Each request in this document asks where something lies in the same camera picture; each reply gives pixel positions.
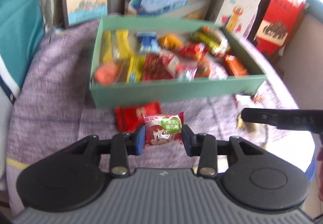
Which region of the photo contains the red cartoon girl packet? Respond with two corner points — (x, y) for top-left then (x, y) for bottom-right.
(144, 112), (184, 146)

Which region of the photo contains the clear bag white candy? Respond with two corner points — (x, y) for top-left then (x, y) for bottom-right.
(235, 93), (263, 111)

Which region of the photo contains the pink blue small packet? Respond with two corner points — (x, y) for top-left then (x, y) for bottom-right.
(176, 63), (198, 82)

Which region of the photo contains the yellow snack packet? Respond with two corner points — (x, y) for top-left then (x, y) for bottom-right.
(126, 56), (146, 83)

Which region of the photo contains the red orange long packet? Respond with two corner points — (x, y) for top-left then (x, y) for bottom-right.
(94, 61), (124, 86)

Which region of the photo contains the pink patterned white packet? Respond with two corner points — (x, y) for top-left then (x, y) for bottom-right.
(208, 62), (228, 79)

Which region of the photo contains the orange foil snack packet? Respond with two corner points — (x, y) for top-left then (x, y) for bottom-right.
(224, 54), (249, 77)

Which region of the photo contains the rainbow Skittles packet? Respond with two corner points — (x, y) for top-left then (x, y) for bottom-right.
(178, 43), (209, 61)

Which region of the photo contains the yellow wavy snack bar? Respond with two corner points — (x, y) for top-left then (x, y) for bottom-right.
(100, 29), (133, 63)

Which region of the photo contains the orange striped cracker packet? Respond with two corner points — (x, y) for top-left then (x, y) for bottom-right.
(200, 26), (230, 57)

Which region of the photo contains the blue wafer snack packet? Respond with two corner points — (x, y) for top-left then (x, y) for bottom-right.
(136, 32), (160, 53)

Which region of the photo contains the yellow green candy bar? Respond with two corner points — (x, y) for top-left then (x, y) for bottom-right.
(190, 32), (219, 50)

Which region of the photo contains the yellow orange packet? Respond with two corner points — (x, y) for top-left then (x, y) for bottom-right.
(158, 33), (184, 50)

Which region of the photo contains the orange jelly cup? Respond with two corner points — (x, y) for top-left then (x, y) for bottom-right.
(195, 61), (211, 78)

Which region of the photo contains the red foil crinkled packet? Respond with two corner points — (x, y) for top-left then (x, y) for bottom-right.
(141, 54), (176, 81)

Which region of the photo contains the jelly cup white lid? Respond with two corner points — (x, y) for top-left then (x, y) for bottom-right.
(164, 54), (180, 76)

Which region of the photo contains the person's right hand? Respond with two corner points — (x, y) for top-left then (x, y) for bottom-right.
(317, 148), (323, 202)

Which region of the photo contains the mint green cardboard box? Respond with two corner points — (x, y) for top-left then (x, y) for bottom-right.
(89, 16), (266, 109)

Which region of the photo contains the purple striped tablecloth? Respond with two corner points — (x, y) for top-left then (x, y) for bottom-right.
(7, 21), (315, 216)

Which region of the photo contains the red gift box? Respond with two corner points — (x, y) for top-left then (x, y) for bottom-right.
(255, 0), (306, 55)

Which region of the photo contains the white roly-poly duck box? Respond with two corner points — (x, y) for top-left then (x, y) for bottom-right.
(211, 0), (261, 38)

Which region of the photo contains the teal and white cushion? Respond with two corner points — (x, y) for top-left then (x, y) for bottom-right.
(1, 0), (44, 104)

